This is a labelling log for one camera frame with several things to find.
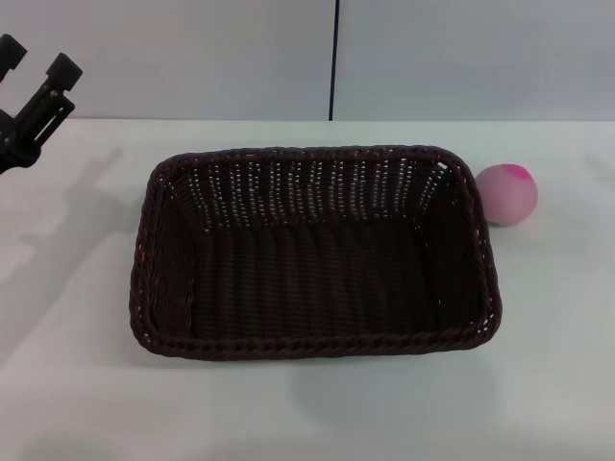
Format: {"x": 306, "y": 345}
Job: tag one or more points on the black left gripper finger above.
{"x": 55, "y": 91}
{"x": 9, "y": 53}

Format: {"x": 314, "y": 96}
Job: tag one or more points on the dark vertical wall strip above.
{"x": 334, "y": 48}

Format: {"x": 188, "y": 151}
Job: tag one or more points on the dark woven rectangular basket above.
{"x": 312, "y": 269}

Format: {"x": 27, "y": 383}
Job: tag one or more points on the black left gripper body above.
{"x": 19, "y": 139}

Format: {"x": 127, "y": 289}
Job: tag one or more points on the pink peach toy ball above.
{"x": 509, "y": 197}

